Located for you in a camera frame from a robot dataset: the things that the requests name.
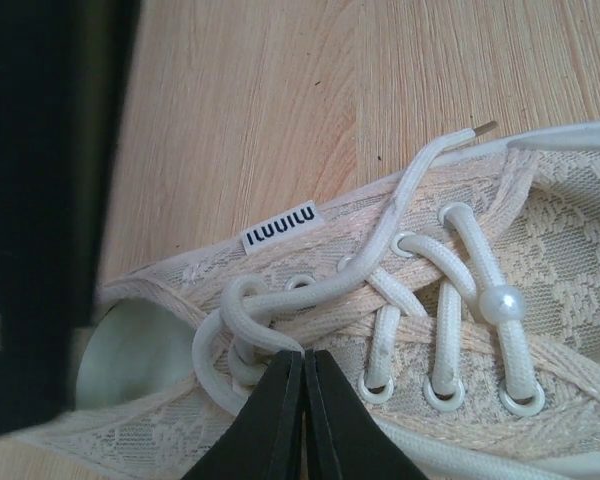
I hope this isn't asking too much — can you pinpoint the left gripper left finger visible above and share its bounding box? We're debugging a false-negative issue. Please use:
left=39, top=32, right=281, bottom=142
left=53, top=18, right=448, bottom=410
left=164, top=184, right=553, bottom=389
left=184, top=351, right=303, bottom=480

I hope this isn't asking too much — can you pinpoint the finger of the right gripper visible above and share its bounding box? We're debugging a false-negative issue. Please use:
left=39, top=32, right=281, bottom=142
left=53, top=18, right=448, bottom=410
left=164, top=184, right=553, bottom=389
left=0, top=1, right=141, bottom=436

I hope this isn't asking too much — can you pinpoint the white lace sneaker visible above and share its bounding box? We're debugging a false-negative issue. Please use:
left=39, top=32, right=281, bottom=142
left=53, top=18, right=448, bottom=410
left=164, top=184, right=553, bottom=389
left=18, top=121, right=600, bottom=479

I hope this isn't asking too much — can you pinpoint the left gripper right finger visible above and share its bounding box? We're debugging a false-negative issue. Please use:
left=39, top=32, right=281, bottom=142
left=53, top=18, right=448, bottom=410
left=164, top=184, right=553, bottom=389
left=304, top=350, right=426, bottom=480

